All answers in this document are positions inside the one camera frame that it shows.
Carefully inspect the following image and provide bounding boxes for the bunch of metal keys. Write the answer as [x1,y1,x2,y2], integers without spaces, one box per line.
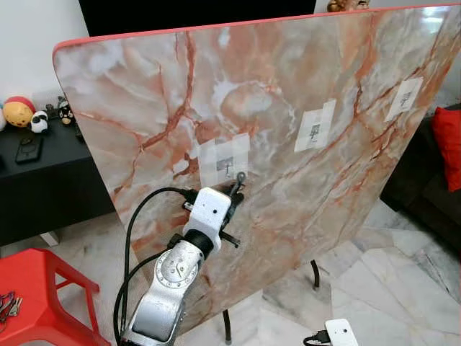
[0,290,23,323]

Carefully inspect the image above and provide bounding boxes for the clear adhesive black hook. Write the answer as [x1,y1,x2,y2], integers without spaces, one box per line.
[385,76,424,123]
[293,99,337,154]
[197,133,251,187]

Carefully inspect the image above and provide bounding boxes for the marble-pattern red-edged table top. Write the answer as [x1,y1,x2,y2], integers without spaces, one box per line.
[52,3,461,337]

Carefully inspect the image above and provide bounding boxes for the black television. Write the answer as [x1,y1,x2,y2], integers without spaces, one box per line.
[78,0,318,37]

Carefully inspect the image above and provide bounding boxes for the white console leg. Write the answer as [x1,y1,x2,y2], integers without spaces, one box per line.
[39,230,61,248]

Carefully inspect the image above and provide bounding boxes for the small black character figurine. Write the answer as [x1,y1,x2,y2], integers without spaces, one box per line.
[55,97,77,128]

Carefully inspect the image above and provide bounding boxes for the dark sofa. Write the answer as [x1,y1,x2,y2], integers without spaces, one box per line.
[380,114,461,254]

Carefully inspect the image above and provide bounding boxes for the black television console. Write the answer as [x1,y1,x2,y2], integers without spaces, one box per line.
[0,119,117,247]

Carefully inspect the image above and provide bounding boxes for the red plastic stool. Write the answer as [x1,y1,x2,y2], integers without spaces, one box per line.
[0,248,110,346]

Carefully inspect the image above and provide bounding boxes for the small panda figurine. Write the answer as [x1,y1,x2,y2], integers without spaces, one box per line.
[30,110,50,135]

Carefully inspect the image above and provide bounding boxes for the small black phone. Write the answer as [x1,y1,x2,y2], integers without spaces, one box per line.
[15,136,45,165]

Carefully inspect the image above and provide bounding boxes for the red cushion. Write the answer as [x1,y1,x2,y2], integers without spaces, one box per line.
[431,106,461,193]

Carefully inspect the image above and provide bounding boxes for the brown carved ornament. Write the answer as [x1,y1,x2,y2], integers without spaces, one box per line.
[327,0,372,14]

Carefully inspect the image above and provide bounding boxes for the yellow bear character toy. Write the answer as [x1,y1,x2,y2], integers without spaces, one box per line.
[1,96,36,129]

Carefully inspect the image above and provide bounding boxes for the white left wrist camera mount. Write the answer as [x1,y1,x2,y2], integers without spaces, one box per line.
[183,187,233,250]

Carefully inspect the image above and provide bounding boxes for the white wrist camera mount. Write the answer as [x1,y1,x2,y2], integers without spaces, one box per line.
[323,318,359,346]
[183,187,233,250]

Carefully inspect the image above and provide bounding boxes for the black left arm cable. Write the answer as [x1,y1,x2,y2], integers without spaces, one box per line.
[113,187,200,345]

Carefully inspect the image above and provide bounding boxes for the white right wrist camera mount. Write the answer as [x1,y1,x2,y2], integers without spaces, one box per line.
[323,318,359,346]

